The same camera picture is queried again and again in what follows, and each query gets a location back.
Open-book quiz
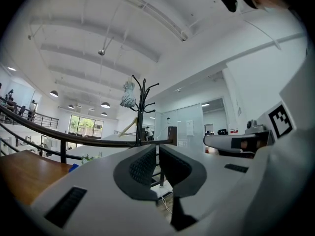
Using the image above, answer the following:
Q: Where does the white cable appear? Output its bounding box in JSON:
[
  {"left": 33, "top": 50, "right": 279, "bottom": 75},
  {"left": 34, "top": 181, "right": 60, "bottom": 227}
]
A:
[{"left": 158, "top": 185, "right": 174, "bottom": 214}]

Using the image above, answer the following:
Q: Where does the white paper notice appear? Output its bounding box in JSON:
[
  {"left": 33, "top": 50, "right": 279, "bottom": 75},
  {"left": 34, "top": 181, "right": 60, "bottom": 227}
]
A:
[{"left": 186, "top": 119, "right": 195, "bottom": 136}]

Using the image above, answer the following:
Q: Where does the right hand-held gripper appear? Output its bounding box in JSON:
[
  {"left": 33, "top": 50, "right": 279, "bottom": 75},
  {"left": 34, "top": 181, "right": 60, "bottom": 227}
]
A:
[{"left": 218, "top": 60, "right": 311, "bottom": 159}]

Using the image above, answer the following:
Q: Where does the black metal coat stand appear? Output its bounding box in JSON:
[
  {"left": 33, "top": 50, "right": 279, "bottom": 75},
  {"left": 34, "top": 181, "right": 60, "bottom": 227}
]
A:
[{"left": 129, "top": 74, "right": 160, "bottom": 148}]

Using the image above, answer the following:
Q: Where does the wooden clothes hanger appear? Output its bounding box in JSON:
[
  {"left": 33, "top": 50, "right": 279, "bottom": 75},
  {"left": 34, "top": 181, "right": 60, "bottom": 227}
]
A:
[{"left": 118, "top": 116, "right": 139, "bottom": 139}]

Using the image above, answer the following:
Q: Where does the small green plant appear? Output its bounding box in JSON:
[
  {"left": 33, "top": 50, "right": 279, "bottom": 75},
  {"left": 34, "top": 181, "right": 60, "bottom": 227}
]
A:
[{"left": 80, "top": 153, "right": 102, "bottom": 165}]

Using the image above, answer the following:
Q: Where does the brown wooden table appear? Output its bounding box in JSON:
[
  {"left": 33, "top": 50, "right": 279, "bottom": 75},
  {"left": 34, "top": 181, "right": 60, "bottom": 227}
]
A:
[{"left": 0, "top": 149, "right": 74, "bottom": 206}]

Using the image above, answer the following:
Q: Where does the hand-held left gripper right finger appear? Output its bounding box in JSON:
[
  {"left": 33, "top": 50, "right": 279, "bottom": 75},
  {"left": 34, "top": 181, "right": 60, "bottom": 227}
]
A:
[{"left": 158, "top": 144, "right": 262, "bottom": 223}]

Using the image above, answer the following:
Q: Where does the large window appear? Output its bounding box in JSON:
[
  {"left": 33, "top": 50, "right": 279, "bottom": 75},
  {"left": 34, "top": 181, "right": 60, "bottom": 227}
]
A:
[{"left": 68, "top": 114, "right": 104, "bottom": 139}]

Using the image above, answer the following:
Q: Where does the dark brown cabinet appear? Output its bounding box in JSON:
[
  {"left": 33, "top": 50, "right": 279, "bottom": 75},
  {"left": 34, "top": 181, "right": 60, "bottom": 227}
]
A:
[{"left": 167, "top": 125, "right": 178, "bottom": 147}]

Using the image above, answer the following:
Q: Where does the pale blue umbrella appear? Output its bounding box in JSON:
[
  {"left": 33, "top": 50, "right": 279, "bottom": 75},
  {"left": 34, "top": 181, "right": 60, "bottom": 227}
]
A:
[{"left": 120, "top": 80, "right": 137, "bottom": 108}]

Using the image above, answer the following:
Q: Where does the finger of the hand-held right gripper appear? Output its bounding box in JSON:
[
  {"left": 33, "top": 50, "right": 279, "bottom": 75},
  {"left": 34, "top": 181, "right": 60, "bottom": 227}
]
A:
[{"left": 203, "top": 133, "right": 247, "bottom": 149}]

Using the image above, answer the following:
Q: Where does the glass partition wall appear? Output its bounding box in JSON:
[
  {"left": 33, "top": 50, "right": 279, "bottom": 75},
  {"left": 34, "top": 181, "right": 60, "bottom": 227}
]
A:
[{"left": 154, "top": 103, "right": 204, "bottom": 154}]

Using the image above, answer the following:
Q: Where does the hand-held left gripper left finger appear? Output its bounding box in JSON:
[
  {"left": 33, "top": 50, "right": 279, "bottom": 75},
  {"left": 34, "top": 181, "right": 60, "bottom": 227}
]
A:
[{"left": 31, "top": 144, "right": 178, "bottom": 236}]

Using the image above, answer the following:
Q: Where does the black curved metal railing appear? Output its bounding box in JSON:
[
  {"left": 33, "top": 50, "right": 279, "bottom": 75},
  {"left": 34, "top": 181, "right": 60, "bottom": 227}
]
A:
[{"left": 0, "top": 96, "right": 178, "bottom": 165}]

